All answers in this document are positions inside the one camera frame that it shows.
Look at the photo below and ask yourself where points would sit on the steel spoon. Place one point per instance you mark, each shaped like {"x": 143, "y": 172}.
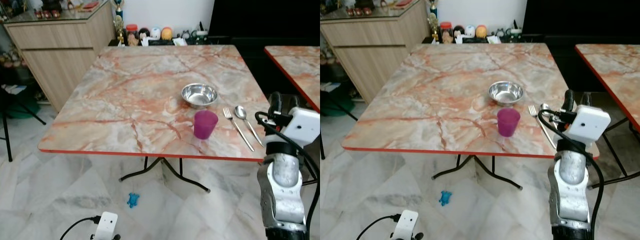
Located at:
{"x": 241, "y": 112}
{"x": 544, "y": 107}

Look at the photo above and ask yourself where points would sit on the small blue toy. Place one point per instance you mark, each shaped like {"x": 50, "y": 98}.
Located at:
{"x": 445, "y": 198}
{"x": 133, "y": 200}

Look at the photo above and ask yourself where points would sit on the black folding table legs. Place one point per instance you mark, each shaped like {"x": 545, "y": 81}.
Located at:
{"x": 617, "y": 145}
{"x": 507, "y": 183}
{"x": 195, "y": 185}

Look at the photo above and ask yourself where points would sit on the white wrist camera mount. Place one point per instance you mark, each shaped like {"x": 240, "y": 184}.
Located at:
{"x": 592, "y": 125}
{"x": 404, "y": 224}
{"x": 302, "y": 126}
{"x": 106, "y": 225}

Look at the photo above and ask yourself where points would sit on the light wooden cabinet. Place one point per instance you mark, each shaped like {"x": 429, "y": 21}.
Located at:
{"x": 370, "y": 47}
{"x": 60, "y": 50}

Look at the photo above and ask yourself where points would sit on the steel fork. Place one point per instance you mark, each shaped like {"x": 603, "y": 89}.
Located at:
{"x": 238, "y": 129}
{"x": 543, "y": 126}

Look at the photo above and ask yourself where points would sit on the gold and blue trophy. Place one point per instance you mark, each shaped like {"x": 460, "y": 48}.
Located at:
{"x": 119, "y": 20}
{"x": 433, "y": 17}

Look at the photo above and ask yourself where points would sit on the stainless steel bowl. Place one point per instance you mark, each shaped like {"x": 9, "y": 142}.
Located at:
{"x": 199, "y": 95}
{"x": 505, "y": 93}

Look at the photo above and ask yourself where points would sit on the black metal stand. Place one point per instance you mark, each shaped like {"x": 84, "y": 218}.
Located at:
{"x": 7, "y": 140}
{"x": 321, "y": 147}

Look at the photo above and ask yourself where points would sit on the black television screen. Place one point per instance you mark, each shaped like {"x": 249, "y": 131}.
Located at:
{"x": 260, "y": 20}
{"x": 575, "y": 17}

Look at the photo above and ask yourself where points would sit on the green plastic tub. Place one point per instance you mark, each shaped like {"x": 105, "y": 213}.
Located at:
{"x": 332, "y": 106}
{"x": 22, "y": 108}

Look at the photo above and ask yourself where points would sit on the dark mug with utensils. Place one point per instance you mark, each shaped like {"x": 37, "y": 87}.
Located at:
{"x": 515, "y": 33}
{"x": 201, "y": 35}

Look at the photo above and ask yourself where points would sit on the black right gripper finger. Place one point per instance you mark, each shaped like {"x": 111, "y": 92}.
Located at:
{"x": 295, "y": 101}
{"x": 567, "y": 101}
{"x": 586, "y": 99}
{"x": 275, "y": 104}

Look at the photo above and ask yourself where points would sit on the white egg-shaped figure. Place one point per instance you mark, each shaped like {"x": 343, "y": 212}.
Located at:
{"x": 155, "y": 33}
{"x": 470, "y": 31}

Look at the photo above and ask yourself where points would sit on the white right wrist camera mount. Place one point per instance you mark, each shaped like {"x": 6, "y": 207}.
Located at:
{"x": 302, "y": 126}
{"x": 592, "y": 125}

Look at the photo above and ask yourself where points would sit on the purple plastic cup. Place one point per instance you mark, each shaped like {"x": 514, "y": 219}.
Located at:
{"x": 205, "y": 125}
{"x": 508, "y": 122}

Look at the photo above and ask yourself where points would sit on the red-lidded jar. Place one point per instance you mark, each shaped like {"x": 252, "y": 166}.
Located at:
{"x": 131, "y": 35}
{"x": 446, "y": 33}

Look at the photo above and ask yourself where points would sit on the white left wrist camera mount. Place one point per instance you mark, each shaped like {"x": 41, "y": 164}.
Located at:
{"x": 404, "y": 224}
{"x": 106, "y": 225}

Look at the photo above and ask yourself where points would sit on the orange egg-shaped figure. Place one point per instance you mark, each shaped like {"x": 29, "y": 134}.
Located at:
{"x": 166, "y": 33}
{"x": 481, "y": 31}

